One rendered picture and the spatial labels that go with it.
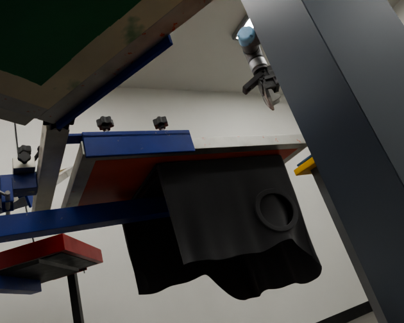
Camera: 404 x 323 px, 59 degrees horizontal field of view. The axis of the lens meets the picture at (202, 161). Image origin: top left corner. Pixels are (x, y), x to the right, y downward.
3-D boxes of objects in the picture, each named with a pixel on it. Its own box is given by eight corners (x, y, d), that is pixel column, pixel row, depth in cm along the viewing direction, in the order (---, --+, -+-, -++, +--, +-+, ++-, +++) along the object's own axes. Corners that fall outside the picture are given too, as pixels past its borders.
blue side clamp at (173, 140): (188, 159, 103) (182, 138, 106) (195, 150, 99) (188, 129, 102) (83, 166, 88) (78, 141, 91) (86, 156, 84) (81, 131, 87)
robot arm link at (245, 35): (258, 17, 148) (263, 33, 158) (233, 29, 151) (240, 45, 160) (264, 31, 145) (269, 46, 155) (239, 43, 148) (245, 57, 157)
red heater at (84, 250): (36, 285, 235) (34, 267, 240) (104, 264, 238) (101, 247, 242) (-24, 279, 179) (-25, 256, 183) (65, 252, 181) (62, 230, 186)
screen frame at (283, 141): (232, 204, 171) (229, 197, 172) (312, 142, 125) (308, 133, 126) (58, 230, 131) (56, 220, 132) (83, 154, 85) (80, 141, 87)
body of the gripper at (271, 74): (281, 83, 150) (271, 61, 155) (261, 88, 150) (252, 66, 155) (279, 93, 157) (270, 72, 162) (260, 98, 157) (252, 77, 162)
